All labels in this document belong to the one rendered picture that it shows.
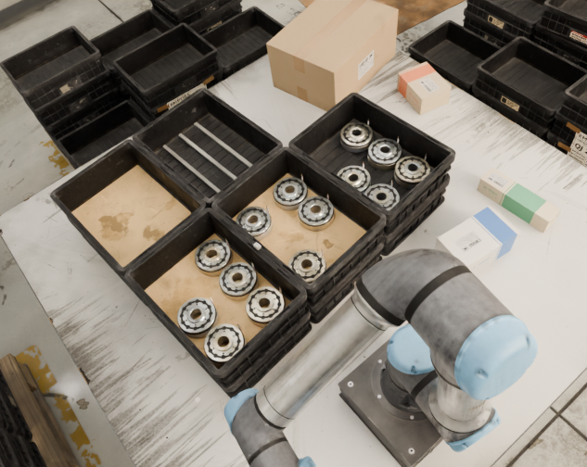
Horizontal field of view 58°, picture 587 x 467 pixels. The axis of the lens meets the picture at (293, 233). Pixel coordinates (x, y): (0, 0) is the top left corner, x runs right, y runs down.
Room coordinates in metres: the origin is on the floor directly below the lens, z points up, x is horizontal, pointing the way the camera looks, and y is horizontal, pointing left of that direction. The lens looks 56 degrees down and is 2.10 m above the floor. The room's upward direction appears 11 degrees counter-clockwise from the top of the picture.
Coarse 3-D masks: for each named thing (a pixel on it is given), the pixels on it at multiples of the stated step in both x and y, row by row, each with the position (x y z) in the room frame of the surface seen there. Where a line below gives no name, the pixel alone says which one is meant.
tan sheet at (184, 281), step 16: (208, 240) 0.88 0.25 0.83; (192, 256) 0.84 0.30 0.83; (176, 272) 0.79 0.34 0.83; (192, 272) 0.78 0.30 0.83; (256, 272) 0.74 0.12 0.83; (160, 288) 0.75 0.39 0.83; (176, 288) 0.74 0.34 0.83; (192, 288) 0.73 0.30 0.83; (208, 288) 0.72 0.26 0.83; (160, 304) 0.70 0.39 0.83; (176, 304) 0.69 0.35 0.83; (224, 304) 0.66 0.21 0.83; (240, 304) 0.66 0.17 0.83; (176, 320) 0.64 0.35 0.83; (224, 320) 0.62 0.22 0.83; (240, 320) 0.61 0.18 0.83
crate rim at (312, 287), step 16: (272, 160) 1.05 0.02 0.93; (304, 160) 1.03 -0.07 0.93; (352, 192) 0.88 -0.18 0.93; (368, 208) 0.82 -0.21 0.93; (384, 224) 0.76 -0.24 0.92; (256, 240) 0.78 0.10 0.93; (368, 240) 0.73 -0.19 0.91; (272, 256) 0.72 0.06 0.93; (352, 256) 0.69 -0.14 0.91; (288, 272) 0.67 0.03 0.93
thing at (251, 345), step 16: (208, 208) 0.92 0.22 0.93; (192, 224) 0.87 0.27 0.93; (224, 224) 0.85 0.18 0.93; (240, 240) 0.79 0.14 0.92; (128, 272) 0.76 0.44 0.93; (304, 288) 0.61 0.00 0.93; (288, 304) 0.58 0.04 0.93; (272, 320) 0.55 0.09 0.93; (256, 336) 0.51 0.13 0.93; (208, 368) 0.46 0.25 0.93; (224, 368) 0.45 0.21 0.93
